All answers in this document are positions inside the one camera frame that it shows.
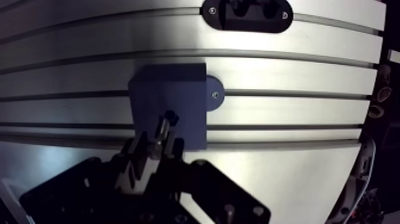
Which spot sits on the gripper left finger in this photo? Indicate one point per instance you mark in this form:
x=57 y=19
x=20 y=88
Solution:
x=81 y=190

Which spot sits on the dark blue-grey block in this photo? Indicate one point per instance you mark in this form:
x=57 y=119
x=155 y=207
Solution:
x=175 y=90

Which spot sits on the black oval holder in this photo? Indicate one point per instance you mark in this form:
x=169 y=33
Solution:
x=250 y=15

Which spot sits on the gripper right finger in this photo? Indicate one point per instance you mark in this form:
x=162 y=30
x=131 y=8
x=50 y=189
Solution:
x=218 y=190

